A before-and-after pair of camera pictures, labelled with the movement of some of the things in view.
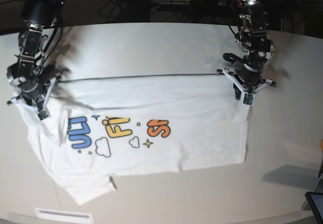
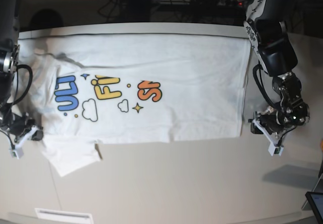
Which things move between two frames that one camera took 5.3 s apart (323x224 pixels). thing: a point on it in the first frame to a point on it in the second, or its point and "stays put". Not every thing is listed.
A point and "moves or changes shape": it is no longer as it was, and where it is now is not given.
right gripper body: (249, 67) to (271, 123)
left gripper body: (29, 81) to (18, 125)
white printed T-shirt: (87, 131) moves or changes shape
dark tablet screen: (316, 201) stays put
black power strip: (214, 1) stays put
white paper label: (52, 215) stays put
